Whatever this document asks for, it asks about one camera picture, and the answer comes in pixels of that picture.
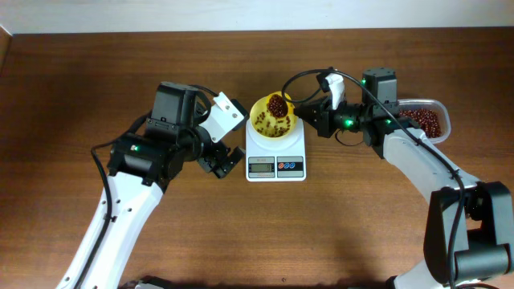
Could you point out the clear plastic bean container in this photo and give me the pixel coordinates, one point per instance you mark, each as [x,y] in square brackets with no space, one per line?
[439,108]

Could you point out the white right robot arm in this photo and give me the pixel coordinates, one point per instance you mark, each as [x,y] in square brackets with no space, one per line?
[469,229]

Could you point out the yellow plastic bowl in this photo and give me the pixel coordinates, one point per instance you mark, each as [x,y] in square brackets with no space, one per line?
[268,126]

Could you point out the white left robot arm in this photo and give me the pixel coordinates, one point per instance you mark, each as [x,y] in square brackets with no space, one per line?
[134,183]

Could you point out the yellow plastic measuring scoop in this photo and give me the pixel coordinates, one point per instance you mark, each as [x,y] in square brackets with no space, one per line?
[279,106]

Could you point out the red adzuki beans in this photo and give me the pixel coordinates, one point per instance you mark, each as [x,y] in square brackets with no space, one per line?
[427,119]

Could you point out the white digital kitchen scale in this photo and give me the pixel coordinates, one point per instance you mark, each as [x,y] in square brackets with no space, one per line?
[279,158]

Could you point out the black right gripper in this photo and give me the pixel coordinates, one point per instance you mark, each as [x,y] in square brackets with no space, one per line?
[322,120]

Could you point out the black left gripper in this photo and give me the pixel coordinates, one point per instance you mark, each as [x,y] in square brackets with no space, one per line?
[210,162]

